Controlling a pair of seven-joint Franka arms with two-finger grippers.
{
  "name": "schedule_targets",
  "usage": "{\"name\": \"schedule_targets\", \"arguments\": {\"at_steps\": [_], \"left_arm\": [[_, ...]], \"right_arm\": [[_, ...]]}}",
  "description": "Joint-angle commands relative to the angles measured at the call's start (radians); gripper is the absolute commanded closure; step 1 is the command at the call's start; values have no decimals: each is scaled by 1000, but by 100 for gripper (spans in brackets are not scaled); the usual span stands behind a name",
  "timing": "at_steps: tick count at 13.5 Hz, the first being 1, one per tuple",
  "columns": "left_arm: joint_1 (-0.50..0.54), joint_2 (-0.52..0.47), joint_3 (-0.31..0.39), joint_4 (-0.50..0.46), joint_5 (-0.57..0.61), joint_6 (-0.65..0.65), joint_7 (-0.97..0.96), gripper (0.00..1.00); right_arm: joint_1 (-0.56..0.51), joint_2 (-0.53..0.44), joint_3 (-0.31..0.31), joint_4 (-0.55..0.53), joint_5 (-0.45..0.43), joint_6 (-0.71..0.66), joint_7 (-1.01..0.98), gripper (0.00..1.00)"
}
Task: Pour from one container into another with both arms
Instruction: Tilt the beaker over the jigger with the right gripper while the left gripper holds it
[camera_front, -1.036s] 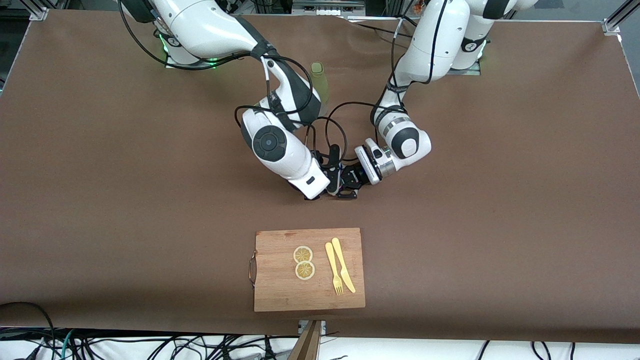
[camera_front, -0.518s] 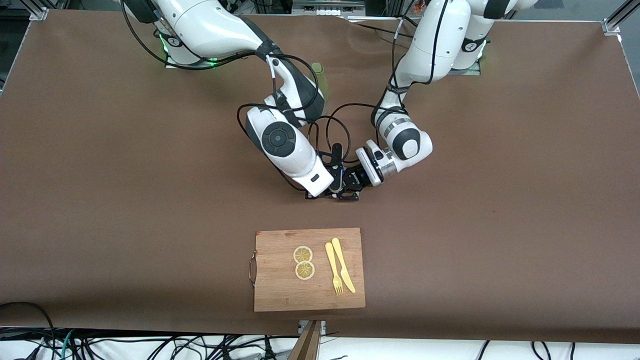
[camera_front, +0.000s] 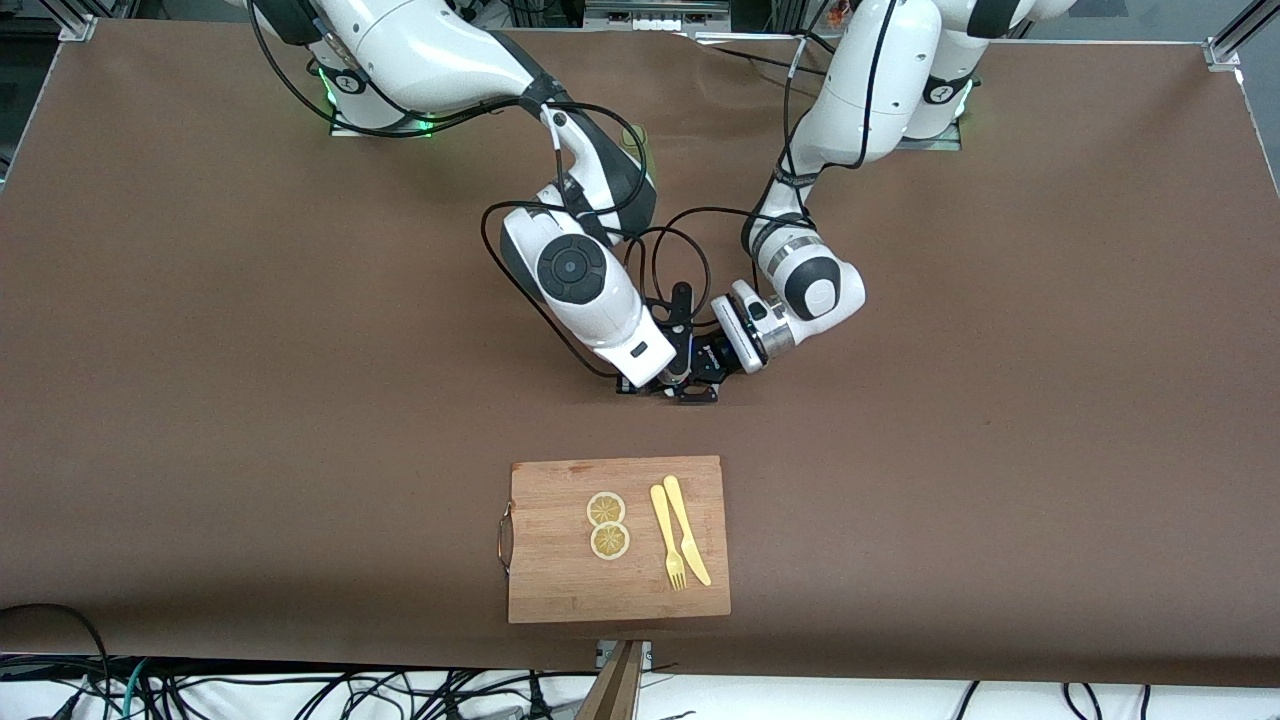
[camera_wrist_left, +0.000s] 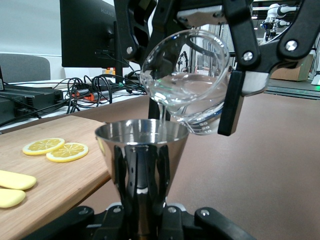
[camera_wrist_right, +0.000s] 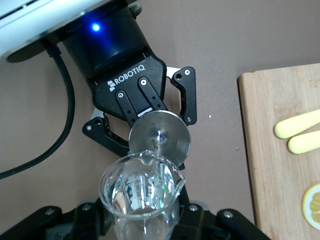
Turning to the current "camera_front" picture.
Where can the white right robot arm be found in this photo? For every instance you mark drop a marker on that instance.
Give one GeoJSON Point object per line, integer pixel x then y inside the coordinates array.
{"type": "Point", "coordinates": [590, 300]}

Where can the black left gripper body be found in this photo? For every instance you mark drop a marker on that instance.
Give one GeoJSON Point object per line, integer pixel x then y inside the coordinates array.
{"type": "Point", "coordinates": [716, 360]}

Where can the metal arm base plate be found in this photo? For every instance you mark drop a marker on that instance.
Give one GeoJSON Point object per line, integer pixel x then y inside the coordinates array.
{"type": "Point", "coordinates": [345, 130]}
{"type": "Point", "coordinates": [945, 144]}

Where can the grey power strip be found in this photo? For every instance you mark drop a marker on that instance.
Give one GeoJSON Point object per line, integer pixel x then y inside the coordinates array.
{"type": "Point", "coordinates": [655, 15]}

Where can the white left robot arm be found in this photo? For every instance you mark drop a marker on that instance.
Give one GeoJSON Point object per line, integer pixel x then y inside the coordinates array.
{"type": "Point", "coordinates": [850, 110]}

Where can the yellow plastic fork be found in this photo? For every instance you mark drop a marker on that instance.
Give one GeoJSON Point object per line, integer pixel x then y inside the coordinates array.
{"type": "Point", "coordinates": [666, 535]}

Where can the wooden cutting board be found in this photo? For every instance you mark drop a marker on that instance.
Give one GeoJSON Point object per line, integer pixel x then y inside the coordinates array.
{"type": "Point", "coordinates": [560, 580]}

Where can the lemon slice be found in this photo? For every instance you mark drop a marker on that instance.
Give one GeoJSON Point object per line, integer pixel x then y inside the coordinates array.
{"type": "Point", "coordinates": [605, 509]}
{"type": "Point", "coordinates": [609, 542]}

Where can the aluminium frame corner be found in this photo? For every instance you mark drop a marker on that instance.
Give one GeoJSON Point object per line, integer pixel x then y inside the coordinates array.
{"type": "Point", "coordinates": [1225, 50]}
{"type": "Point", "coordinates": [75, 28]}

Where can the small metal bracket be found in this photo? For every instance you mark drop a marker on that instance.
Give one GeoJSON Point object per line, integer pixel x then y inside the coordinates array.
{"type": "Point", "coordinates": [603, 652]}

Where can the yellow plastic knife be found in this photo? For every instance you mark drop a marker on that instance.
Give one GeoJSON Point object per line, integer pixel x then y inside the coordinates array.
{"type": "Point", "coordinates": [686, 530]}

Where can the green sleeved glass bottle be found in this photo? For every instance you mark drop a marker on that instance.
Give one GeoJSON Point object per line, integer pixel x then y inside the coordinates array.
{"type": "Point", "coordinates": [636, 140]}

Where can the brown table cover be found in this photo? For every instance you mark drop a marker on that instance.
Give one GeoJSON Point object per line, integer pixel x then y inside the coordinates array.
{"type": "Point", "coordinates": [200, 400]}

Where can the wooden post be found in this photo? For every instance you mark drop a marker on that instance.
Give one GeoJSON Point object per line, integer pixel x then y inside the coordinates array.
{"type": "Point", "coordinates": [615, 690]}

